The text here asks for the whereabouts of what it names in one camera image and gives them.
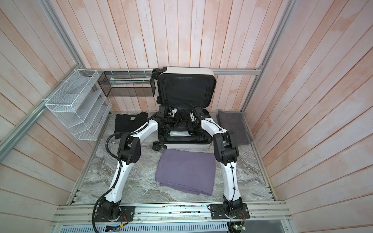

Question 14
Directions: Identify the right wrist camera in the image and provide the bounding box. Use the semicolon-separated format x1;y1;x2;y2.
190;112;196;122

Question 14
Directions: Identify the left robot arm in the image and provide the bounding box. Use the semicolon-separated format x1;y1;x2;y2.
92;106;177;223

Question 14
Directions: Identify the white cosmetic tube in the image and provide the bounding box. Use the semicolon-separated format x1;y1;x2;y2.
168;131;191;137

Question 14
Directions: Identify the black mesh wall basket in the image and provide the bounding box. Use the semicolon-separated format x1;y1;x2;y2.
98;71;156;98

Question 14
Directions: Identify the white wire mesh rack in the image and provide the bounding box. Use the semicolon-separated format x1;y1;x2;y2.
46;70;112;141

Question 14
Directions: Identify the purple towel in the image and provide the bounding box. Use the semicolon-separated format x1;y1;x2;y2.
155;149;216;196

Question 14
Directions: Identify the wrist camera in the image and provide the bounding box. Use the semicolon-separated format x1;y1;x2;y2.
190;112;196;122
168;107;177;117

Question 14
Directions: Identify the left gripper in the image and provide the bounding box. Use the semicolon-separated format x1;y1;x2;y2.
164;113;187;129

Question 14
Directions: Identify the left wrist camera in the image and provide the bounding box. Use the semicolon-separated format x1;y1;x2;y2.
168;107;177;117

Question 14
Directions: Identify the black t-shirt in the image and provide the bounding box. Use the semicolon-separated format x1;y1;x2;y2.
114;112;148;133

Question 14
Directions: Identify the grey folded towel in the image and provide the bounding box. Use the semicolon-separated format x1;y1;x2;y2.
217;110;253;145

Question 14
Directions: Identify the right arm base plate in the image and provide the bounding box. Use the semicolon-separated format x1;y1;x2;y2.
207;203;250;219

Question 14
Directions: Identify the aluminium front rail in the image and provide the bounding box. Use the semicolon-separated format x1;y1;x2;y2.
51;201;292;225

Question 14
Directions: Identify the green circuit board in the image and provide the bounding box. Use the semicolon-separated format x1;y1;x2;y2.
230;222;246;232

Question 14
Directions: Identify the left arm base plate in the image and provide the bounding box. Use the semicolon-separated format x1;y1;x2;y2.
92;206;135;222

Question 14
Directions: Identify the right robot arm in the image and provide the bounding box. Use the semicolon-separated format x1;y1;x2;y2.
190;107;243;218

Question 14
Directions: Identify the white and black suitcase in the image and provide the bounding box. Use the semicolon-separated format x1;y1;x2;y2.
151;67;216;149

